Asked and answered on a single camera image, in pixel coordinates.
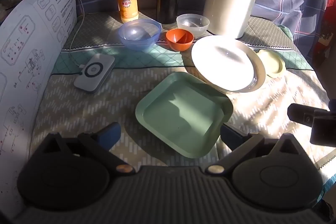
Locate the white wireless charger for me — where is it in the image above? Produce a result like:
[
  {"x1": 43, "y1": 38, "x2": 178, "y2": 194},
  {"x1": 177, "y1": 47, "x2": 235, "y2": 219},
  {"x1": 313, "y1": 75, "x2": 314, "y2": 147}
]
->
[{"x1": 73, "y1": 53, "x2": 116, "y2": 94}]

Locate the green square plate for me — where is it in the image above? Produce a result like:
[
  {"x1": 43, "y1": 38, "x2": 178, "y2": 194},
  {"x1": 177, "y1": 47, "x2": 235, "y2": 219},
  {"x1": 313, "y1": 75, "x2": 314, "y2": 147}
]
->
[{"x1": 135, "y1": 72, "x2": 234, "y2": 159}]

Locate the white round plate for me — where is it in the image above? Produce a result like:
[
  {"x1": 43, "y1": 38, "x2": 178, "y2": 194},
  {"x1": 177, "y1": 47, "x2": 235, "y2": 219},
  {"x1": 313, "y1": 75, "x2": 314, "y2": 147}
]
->
[{"x1": 191, "y1": 35, "x2": 266, "y2": 93}]

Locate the red object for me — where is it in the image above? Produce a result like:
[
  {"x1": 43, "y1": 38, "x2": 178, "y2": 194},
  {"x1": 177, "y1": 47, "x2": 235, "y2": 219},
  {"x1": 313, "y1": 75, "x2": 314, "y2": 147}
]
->
[{"x1": 312, "y1": 0, "x2": 336, "y2": 75}]

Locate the small orange bowl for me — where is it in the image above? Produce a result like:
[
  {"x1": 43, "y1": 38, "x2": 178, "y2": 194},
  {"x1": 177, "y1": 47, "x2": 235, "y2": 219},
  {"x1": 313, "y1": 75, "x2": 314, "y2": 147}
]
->
[{"x1": 165, "y1": 29, "x2": 194, "y2": 53}]

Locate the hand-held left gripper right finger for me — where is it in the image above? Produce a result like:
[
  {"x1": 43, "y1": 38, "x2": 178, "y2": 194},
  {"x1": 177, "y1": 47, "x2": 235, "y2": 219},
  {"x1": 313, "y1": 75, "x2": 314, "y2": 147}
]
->
[{"x1": 205, "y1": 123, "x2": 310, "y2": 175}]

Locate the clear plastic bowl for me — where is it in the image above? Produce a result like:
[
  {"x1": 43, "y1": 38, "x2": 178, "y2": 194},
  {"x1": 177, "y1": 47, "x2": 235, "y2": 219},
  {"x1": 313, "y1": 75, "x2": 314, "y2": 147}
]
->
[{"x1": 176, "y1": 13, "x2": 210, "y2": 37}]

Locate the pale yellow small dish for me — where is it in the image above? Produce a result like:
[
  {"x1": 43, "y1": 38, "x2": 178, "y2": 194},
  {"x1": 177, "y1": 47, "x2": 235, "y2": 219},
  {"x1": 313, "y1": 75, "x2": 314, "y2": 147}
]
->
[{"x1": 256, "y1": 49, "x2": 286, "y2": 78}]

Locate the patterned green tablecloth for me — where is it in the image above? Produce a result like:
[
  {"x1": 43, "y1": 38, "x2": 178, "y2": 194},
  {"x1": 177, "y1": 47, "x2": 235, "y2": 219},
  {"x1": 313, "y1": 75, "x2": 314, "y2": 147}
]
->
[{"x1": 29, "y1": 11, "x2": 336, "y2": 188}]

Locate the white printed cardboard box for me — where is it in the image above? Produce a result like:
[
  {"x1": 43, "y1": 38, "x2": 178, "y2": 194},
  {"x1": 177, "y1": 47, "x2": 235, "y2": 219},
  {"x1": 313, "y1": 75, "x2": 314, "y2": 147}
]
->
[{"x1": 0, "y1": 0, "x2": 78, "y2": 219}]

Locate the blue translucent bowl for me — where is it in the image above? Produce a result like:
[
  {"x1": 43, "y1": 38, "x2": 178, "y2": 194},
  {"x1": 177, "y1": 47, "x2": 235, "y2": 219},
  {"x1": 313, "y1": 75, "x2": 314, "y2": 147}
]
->
[{"x1": 118, "y1": 19, "x2": 162, "y2": 51}]

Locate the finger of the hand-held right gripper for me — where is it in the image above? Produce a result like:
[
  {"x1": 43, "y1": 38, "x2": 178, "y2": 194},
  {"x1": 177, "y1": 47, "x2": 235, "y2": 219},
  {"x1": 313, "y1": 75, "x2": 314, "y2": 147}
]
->
[
  {"x1": 310, "y1": 108, "x2": 336, "y2": 147},
  {"x1": 287, "y1": 103, "x2": 316, "y2": 125}
]

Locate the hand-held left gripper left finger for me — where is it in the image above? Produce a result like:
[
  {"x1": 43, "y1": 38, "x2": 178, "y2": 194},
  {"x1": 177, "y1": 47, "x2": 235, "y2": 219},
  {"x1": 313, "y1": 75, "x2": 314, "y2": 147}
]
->
[{"x1": 39, "y1": 122, "x2": 136, "y2": 175}]

